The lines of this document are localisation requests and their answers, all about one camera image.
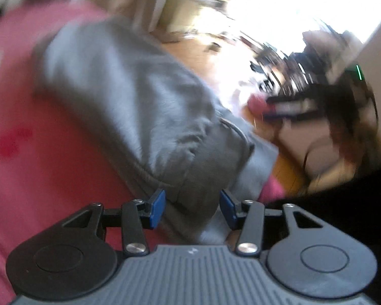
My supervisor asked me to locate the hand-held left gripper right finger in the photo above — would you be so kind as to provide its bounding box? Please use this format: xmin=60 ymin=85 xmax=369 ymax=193
xmin=220 ymin=190 xmax=325 ymax=257

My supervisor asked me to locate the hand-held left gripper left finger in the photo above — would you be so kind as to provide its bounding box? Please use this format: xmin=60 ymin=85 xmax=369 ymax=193
xmin=61 ymin=189 xmax=166 ymax=257

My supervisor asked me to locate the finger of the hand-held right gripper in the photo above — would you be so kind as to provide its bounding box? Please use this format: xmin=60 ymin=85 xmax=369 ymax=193
xmin=266 ymin=96 xmax=312 ymax=109
xmin=262 ymin=110 xmax=318 ymax=123

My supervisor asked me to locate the person's black clothing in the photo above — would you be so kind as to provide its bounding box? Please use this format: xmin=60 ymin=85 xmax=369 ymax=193
xmin=267 ymin=162 xmax=381 ymax=305

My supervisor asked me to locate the pink floral blanket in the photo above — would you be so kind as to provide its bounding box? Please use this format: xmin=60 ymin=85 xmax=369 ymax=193
xmin=0 ymin=0 xmax=286 ymax=305

